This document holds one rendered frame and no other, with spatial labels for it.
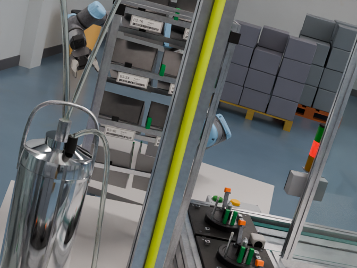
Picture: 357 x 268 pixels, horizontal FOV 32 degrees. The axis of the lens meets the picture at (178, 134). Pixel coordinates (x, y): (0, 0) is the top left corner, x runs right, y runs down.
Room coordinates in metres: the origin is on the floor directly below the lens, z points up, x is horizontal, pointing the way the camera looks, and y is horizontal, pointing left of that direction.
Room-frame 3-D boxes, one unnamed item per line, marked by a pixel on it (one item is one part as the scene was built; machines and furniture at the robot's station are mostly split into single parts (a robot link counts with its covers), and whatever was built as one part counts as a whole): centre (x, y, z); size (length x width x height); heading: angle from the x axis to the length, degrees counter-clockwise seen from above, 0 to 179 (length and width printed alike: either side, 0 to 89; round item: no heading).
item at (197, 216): (1.99, -0.23, 0.96); 0.24 x 0.24 x 0.02; 11
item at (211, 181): (2.55, -0.02, 0.84); 0.90 x 0.70 x 0.03; 82
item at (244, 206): (2.21, -0.28, 0.93); 0.21 x 0.07 x 0.06; 101
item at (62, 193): (1.09, 0.21, 1.32); 0.14 x 0.14 x 0.38
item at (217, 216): (1.99, -0.23, 0.98); 0.14 x 0.14 x 0.02
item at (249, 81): (7.90, -0.83, 0.55); 1.06 x 0.71 x 1.11; 83
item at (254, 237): (1.91, -0.35, 0.97); 0.05 x 0.05 x 0.04; 11
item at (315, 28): (9.21, -1.77, 0.67); 1.40 x 0.90 x 1.33; 173
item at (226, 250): (1.73, -0.28, 1.01); 0.24 x 0.24 x 0.13; 11
